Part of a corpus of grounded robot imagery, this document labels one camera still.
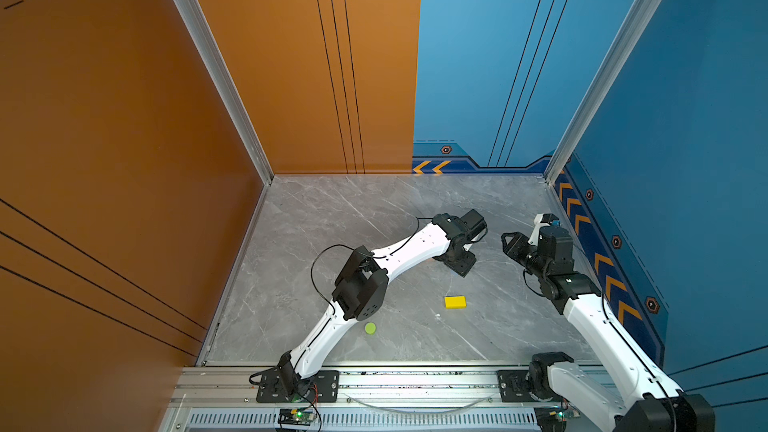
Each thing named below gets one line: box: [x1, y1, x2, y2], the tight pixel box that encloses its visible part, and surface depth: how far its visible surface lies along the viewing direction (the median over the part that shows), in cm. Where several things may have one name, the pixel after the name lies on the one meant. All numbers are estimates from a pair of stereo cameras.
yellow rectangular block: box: [444, 295, 467, 309], surface depth 89 cm
